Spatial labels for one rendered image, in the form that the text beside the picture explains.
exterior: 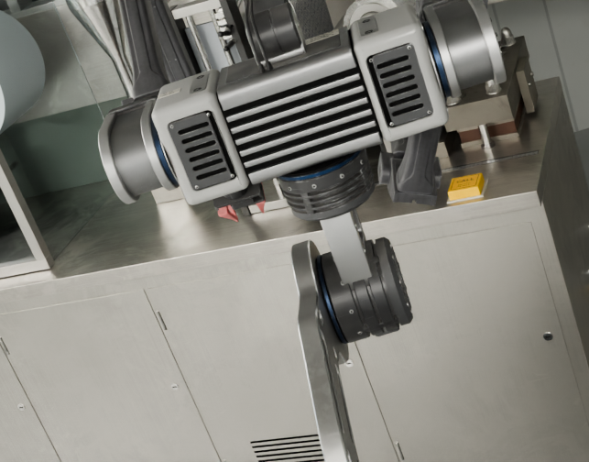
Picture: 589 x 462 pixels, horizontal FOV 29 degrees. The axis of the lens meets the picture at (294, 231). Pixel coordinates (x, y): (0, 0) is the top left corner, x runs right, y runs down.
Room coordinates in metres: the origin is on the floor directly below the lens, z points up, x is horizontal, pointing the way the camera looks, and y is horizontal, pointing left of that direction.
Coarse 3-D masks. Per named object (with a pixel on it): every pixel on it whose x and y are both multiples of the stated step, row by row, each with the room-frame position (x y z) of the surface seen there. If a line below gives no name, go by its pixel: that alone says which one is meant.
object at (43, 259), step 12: (0, 156) 2.80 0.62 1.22; (0, 168) 2.79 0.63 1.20; (0, 180) 2.80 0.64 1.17; (12, 180) 2.81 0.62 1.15; (12, 192) 2.79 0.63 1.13; (12, 204) 2.80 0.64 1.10; (24, 204) 2.81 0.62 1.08; (24, 216) 2.79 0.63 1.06; (24, 228) 2.80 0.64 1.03; (36, 228) 2.81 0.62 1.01; (36, 240) 2.79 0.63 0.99; (36, 252) 2.80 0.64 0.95; (48, 252) 2.81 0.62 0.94; (12, 264) 2.84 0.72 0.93; (24, 264) 2.82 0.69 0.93; (36, 264) 2.80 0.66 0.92; (48, 264) 2.79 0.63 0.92; (0, 276) 2.85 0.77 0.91
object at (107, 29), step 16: (112, 0) 2.94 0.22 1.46; (80, 16) 2.95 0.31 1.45; (96, 16) 2.93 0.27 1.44; (112, 16) 2.95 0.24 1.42; (96, 32) 2.95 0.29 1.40; (112, 32) 2.95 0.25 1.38; (112, 48) 2.96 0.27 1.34; (128, 64) 2.98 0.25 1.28; (128, 80) 2.97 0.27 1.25; (128, 96) 2.98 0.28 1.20; (160, 192) 2.96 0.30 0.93; (176, 192) 2.94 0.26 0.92
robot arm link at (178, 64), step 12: (156, 0) 2.12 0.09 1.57; (156, 12) 2.12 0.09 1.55; (168, 12) 2.14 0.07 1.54; (156, 24) 2.12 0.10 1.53; (168, 24) 2.12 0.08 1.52; (168, 36) 2.12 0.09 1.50; (168, 48) 2.13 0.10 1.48; (180, 48) 2.13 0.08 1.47; (168, 60) 2.13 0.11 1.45; (180, 60) 2.13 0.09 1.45; (168, 72) 2.14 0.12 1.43; (180, 72) 2.13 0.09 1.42; (192, 72) 2.14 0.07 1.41
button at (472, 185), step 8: (464, 176) 2.34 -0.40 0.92; (472, 176) 2.33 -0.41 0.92; (480, 176) 2.32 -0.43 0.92; (456, 184) 2.32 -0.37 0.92; (464, 184) 2.30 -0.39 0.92; (472, 184) 2.29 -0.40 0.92; (480, 184) 2.29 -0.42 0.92; (448, 192) 2.30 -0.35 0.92; (456, 192) 2.29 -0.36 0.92; (464, 192) 2.28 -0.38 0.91; (472, 192) 2.28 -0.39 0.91; (480, 192) 2.27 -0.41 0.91
